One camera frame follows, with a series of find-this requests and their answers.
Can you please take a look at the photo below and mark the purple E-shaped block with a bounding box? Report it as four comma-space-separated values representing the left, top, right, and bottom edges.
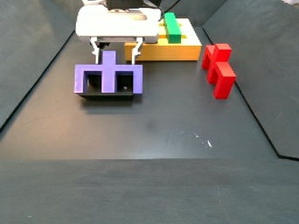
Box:
73, 51, 143, 95

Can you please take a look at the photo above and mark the red E-shaped block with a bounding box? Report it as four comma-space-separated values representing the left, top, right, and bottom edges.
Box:
201, 44, 236, 100

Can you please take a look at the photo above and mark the black L-shaped fixture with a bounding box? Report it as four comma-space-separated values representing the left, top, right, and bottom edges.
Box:
73, 73, 133, 100

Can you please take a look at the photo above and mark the green bar block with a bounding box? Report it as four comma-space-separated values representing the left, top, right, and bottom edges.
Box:
163, 12, 183, 44

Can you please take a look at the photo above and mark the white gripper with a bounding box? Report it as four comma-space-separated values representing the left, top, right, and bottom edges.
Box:
76, 4, 161, 65

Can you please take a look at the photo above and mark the yellow slotted board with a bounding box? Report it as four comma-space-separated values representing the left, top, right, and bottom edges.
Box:
136, 18, 201, 61

